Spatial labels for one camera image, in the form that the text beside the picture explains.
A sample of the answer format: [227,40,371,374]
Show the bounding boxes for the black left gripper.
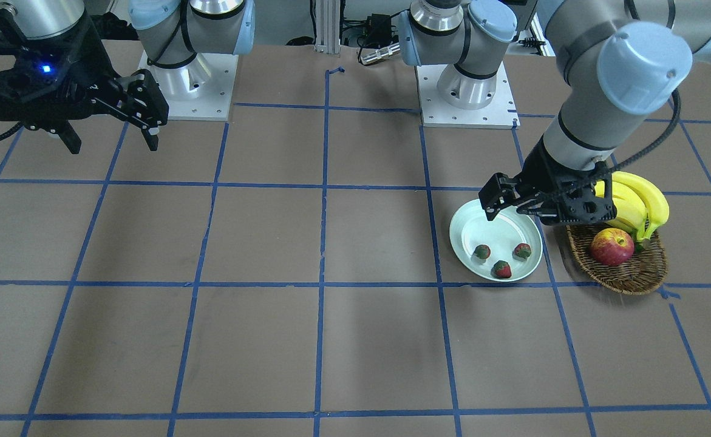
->
[478,138,616,226]

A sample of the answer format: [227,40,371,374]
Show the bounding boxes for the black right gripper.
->
[0,18,169,155]

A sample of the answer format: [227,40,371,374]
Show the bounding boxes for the red strawberry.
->
[491,260,512,279]
[512,242,533,261]
[472,244,492,261]

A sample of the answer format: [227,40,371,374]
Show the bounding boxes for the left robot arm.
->
[398,1,711,226]

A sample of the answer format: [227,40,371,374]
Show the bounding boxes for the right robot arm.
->
[0,1,169,154]

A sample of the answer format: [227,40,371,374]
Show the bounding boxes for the light green plate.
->
[449,200,543,282]

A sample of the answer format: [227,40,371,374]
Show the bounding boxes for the red apple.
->
[588,228,635,266]

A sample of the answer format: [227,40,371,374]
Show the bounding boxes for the yellow banana bunch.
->
[605,171,670,243]

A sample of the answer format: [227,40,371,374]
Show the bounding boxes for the brown wicker basket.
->
[565,223,668,295]

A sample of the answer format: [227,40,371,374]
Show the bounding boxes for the black power adapter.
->
[363,13,392,47]

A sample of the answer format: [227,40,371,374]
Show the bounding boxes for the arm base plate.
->
[138,52,240,121]
[415,64,521,129]

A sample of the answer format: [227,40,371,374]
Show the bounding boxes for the aluminium frame post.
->
[309,1,344,57]

